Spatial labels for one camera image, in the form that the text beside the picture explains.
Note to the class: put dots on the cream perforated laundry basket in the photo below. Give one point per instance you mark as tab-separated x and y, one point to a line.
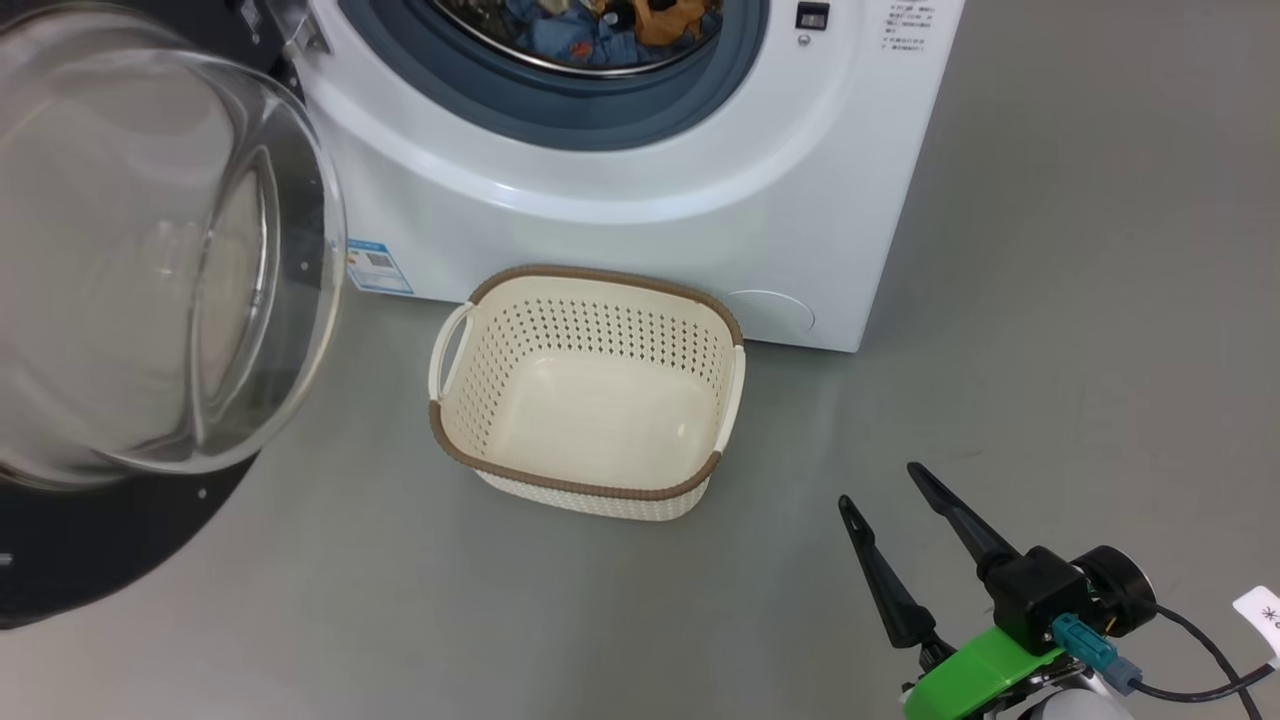
600	420

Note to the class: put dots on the blue orange white garment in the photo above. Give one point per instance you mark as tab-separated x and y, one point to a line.
670	18

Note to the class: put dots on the teal right camera connector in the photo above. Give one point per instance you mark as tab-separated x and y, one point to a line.
1090	650

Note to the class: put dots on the stainless steel washing machine drum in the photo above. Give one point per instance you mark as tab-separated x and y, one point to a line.
480	45

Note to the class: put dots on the white front-load washing machine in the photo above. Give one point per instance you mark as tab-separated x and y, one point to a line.
800	200

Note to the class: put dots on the washing machine door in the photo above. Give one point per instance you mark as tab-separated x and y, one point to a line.
150	300

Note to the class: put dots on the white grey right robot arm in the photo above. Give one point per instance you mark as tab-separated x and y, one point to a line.
1070	705

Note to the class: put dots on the small printed text label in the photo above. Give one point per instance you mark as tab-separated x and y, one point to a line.
908	25

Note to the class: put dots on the black door latch slot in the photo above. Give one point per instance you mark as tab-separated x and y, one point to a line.
812	16

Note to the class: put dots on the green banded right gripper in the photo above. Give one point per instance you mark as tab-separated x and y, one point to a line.
985	680

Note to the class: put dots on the round white filter cover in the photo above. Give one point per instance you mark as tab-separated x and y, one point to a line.
770	315

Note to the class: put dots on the blue white energy label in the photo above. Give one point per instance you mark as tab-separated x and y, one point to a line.
378	267

